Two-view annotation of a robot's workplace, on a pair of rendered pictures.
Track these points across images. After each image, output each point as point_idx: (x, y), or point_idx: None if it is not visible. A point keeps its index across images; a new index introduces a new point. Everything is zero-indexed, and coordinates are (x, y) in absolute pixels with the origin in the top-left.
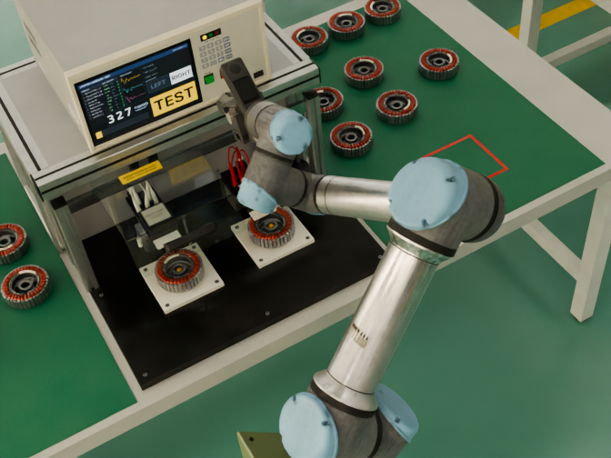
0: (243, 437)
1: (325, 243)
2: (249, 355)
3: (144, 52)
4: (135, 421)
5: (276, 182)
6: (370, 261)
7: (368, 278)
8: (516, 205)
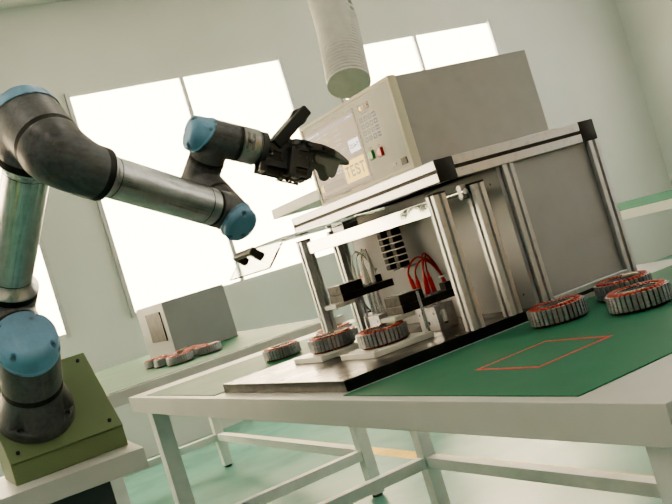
0: (76, 355)
1: (373, 360)
2: (247, 401)
3: (330, 116)
4: (208, 410)
5: (184, 174)
6: (342, 377)
7: (328, 393)
8: (453, 393)
